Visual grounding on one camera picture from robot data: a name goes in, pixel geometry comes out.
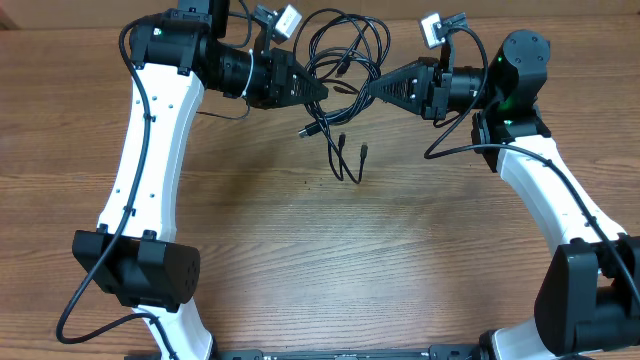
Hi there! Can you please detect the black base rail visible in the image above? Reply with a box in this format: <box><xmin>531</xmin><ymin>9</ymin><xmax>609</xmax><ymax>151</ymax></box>
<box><xmin>124</xmin><ymin>339</ymin><xmax>501</xmax><ymax>360</ymax></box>

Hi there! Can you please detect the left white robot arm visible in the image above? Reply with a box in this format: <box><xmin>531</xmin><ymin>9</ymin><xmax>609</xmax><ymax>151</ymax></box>
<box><xmin>72</xmin><ymin>1</ymin><xmax>328</xmax><ymax>359</ymax></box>

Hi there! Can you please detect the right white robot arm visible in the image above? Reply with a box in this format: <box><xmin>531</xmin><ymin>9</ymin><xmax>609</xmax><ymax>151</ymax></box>
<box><xmin>369</xmin><ymin>22</ymin><xmax>639</xmax><ymax>359</ymax></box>

